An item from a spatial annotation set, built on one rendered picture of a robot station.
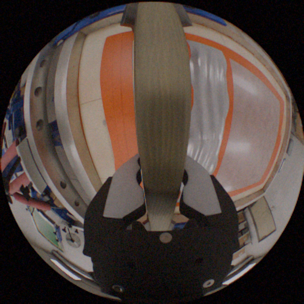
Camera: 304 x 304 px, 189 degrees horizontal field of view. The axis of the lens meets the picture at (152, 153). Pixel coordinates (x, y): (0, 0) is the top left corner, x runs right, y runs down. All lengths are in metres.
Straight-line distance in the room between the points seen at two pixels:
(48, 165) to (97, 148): 0.12
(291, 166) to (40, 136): 3.94
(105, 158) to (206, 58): 0.25
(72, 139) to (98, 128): 0.05
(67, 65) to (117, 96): 0.12
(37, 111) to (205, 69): 0.28
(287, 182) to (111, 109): 3.89
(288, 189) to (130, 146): 3.88
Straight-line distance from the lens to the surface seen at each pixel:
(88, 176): 0.22
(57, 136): 0.35
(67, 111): 0.18
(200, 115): 0.16
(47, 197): 0.31
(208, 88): 0.17
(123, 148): 0.18
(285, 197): 3.93
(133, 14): 0.15
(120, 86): 0.17
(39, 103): 0.23
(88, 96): 0.19
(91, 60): 0.21
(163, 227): 0.16
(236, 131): 0.22
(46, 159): 0.23
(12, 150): 0.45
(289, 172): 3.78
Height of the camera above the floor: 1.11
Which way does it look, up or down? 60 degrees down
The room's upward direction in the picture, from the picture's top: 177 degrees counter-clockwise
